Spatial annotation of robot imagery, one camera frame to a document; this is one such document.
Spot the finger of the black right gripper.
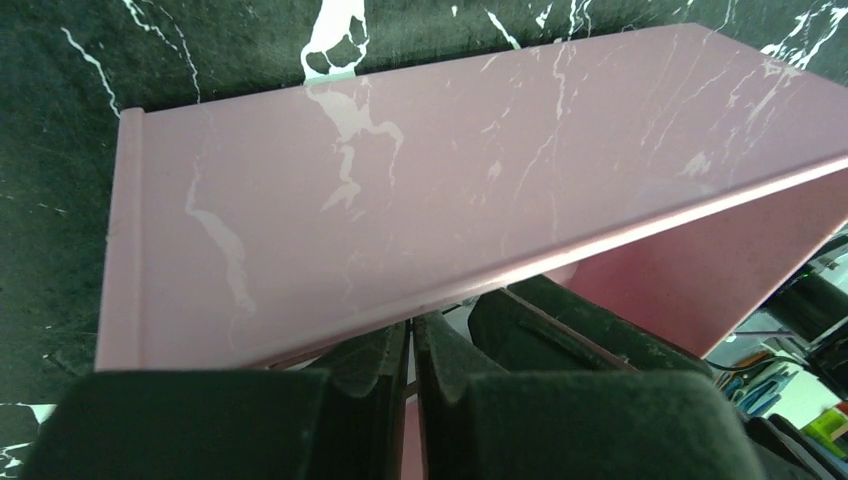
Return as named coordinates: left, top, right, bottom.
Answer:
left=468, top=290, right=630, bottom=372
left=507, top=275, right=712, bottom=378

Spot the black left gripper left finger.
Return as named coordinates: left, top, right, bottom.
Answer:
left=21, top=323, right=408, bottom=479

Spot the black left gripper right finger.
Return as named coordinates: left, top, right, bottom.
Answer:
left=412, top=313, right=766, bottom=479

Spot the pink plastic tray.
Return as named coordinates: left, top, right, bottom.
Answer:
left=96, top=24, right=847, bottom=370

